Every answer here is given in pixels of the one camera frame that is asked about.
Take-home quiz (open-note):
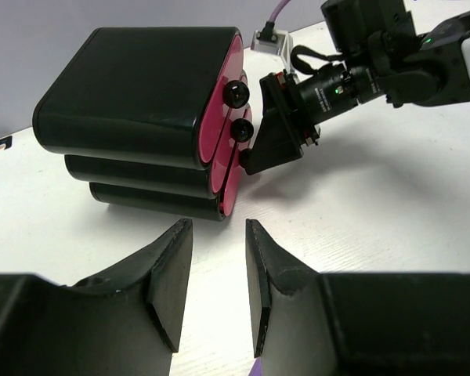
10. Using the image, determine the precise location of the black drawer knob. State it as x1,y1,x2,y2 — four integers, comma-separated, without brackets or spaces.
239,148,251,168
230,118,254,143
222,80,250,109

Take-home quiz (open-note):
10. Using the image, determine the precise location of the black drawer cabinet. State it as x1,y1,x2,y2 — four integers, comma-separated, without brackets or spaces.
32,27,244,221

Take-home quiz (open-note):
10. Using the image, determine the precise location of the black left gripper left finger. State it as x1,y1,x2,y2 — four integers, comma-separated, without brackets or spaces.
0,219,193,375

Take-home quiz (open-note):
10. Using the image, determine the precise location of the black bottom drawer knob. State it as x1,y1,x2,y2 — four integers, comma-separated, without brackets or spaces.
239,148,251,168

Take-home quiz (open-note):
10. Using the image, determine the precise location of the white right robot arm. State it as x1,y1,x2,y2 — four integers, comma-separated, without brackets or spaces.
240,1,470,175

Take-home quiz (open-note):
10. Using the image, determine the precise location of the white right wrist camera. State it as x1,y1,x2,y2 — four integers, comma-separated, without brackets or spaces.
251,30,295,74

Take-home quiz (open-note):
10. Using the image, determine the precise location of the black lower drawer knob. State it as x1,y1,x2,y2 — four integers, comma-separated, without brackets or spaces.
230,118,254,143

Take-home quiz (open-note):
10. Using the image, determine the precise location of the pink bottom drawer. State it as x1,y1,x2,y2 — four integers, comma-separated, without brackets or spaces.
220,154,243,216

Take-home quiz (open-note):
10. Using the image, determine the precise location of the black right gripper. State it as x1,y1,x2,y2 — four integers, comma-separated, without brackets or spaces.
244,64,383,175

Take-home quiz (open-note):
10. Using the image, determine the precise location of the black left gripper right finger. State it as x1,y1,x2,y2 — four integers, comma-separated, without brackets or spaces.
245,219,470,375

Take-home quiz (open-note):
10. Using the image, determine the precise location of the pink top drawer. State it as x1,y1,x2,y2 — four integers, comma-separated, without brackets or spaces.
198,34,244,163

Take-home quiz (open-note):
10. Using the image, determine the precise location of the purple curved lego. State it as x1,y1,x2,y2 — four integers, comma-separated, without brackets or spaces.
248,359,262,376

